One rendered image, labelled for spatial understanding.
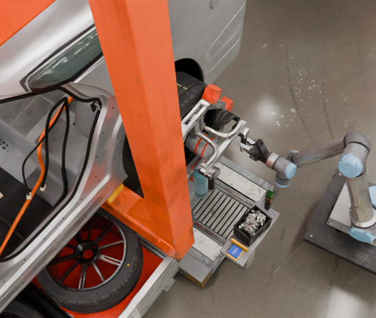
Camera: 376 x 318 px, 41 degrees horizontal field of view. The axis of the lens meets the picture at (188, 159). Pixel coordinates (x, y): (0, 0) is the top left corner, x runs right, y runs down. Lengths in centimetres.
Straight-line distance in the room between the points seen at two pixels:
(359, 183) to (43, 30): 172
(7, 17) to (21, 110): 206
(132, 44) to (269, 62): 317
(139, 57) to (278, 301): 237
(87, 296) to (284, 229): 149
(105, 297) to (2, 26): 217
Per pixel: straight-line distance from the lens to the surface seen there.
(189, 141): 297
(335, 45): 478
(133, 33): 142
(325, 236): 339
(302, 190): 385
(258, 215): 309
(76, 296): 308
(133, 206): 301
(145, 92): 161
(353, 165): 260
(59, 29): 224
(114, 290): 305
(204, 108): 281
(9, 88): 212
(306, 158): 300
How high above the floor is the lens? 337
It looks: 59 degrees down
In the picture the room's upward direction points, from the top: 6 degrees counter-clockwise
